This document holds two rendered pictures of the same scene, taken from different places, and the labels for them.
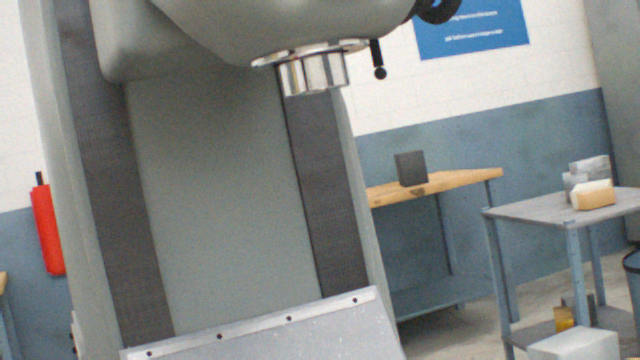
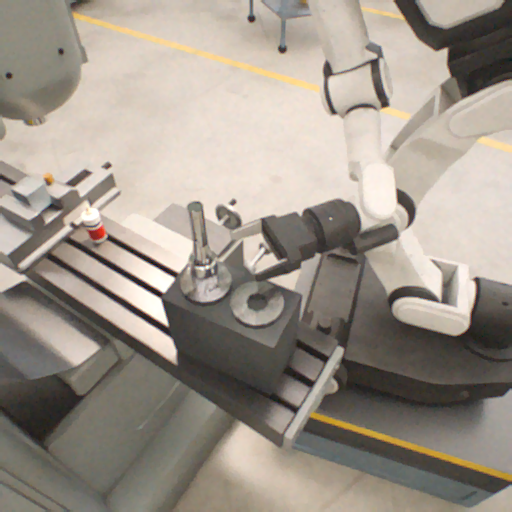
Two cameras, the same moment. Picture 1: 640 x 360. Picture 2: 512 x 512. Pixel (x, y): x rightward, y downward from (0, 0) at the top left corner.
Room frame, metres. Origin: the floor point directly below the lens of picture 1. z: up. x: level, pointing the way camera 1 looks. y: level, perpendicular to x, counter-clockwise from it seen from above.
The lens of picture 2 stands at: (0.69, 0.78, 1.70)
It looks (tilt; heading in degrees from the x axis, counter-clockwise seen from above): 49 degrees down; 232
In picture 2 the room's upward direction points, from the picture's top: straight up
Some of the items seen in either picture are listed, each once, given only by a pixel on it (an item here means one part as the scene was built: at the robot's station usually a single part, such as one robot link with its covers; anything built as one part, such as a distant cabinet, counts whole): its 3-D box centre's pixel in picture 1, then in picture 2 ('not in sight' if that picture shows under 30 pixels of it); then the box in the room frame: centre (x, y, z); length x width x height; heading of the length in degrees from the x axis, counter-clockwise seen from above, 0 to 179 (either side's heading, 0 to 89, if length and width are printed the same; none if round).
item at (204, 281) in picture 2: not in sight; (204, 271); (0.48, 0.36, 1.13); 0.05 x 0.05 x 0.05
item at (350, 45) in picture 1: (309, 53); not in sight; (0.59, -0.01, 1.31); 0.09 x 0.09 x 0.01
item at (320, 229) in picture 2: not in sight; (303, 235); (0.30, 0.40, 1.13); 0.13 x 0.12 x 0.10; 77
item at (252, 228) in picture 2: not in sight; (245, 229); (0.37, 0.33, 1.14); 0.06 x 0.02 x 0.03; 167
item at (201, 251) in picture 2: not in sight; (199, 233); (0.48, 0.36, 1.22); 0.03 x 0.03 x 0.11
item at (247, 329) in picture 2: not in sight; (233, 322); (0.46, 0.41, 1.00); 0.22 x 0.12 x 0.20; 115
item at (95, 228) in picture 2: not in sight; (93, 222); (0.55, -0.06, 0.96); 0.04 x 0.04 x 0.11
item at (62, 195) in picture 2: not in sight; (52, 189); (0.59, -0.20, 0.99); 0.12 x 0.06 x 0.04; 112
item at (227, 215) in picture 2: not in sight; (222, 222); (0.11, -0.17, 0.60); 0.16 x 0.12 x 0.12; 19
